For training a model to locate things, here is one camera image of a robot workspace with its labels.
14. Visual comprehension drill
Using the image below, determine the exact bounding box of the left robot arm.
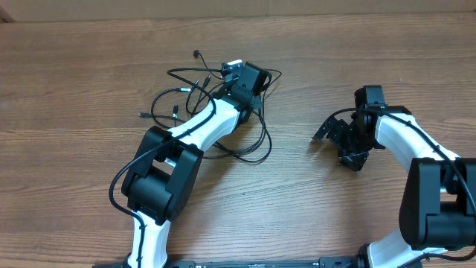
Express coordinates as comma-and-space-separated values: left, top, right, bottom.
120, 60, 272, 267

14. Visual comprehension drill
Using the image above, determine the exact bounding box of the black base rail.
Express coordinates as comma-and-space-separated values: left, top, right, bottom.
92, 255, 423, 268

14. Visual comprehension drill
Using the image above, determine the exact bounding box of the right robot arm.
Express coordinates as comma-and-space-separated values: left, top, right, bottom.
313, 85, 475, 267

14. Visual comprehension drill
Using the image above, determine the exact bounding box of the black USB-A cable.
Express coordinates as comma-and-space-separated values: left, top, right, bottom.
184, 50, 283, 165

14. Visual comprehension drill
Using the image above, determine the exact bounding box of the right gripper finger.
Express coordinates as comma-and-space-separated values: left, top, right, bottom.
338, 152, 369, 172
312, 118, 338, 141

